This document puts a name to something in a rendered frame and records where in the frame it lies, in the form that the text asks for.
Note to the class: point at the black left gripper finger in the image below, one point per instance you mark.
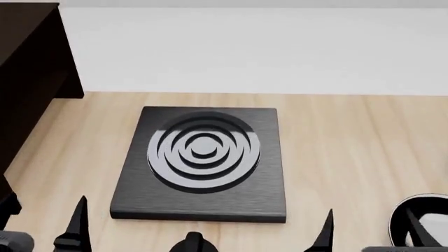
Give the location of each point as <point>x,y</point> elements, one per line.
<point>78,231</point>
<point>8,210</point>

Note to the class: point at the black square stove base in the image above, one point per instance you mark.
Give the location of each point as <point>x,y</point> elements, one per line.
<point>266,189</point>

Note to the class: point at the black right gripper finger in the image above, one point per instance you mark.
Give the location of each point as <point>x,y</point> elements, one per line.
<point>421,231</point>
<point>323,236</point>

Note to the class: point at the black frying pan white rim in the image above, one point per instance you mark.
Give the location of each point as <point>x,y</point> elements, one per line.
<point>397,223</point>

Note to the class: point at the dark brown wooden cabinet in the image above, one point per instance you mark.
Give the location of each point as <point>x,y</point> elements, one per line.
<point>31,65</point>

